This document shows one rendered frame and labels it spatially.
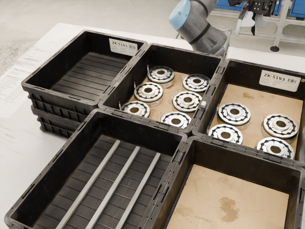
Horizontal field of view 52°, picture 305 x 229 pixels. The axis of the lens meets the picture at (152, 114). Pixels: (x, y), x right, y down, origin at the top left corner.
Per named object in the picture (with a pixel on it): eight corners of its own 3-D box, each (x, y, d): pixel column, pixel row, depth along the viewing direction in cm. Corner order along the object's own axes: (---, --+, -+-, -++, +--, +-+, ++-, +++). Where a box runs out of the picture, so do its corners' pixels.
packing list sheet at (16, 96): (12, 64, 154) (11, 63, 154) (52, 72, 148) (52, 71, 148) (-38, 108, 132) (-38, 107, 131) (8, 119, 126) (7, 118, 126)
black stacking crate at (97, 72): (89, 53, 139) (84, 30, 131) (150, 67, 129) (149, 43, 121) (29, 110, 113) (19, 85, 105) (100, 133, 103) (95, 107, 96)
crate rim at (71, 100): (85, 33, 132) (83, 28, 130) (150, 47, 123) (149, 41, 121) (20, 89, 106) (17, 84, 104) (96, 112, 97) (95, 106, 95)
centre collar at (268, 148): (267, 142, 91) (268, 141, 91) (285, 146, 90) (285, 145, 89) (265, 154, 88) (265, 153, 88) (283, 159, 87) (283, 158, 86)
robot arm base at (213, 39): (206, 46, 145) (191, 31, 142) (231, 30, 133) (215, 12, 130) (195, 67, 136) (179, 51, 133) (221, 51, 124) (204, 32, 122)
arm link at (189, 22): (182, 46, 135) (160, 23, 131) (197, 26, 140) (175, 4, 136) (199, 36, 124) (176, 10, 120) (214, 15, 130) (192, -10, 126)
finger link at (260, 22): (265, 38, 117) (265, 17, 110) (250, 35, 120) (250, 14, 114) (269, 33, 118) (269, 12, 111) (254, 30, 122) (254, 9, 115)
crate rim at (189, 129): (150, 47, 123) (150, 41, 121) (225, 62, 113) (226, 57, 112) (96, 112, 97) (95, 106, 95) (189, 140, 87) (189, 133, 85)
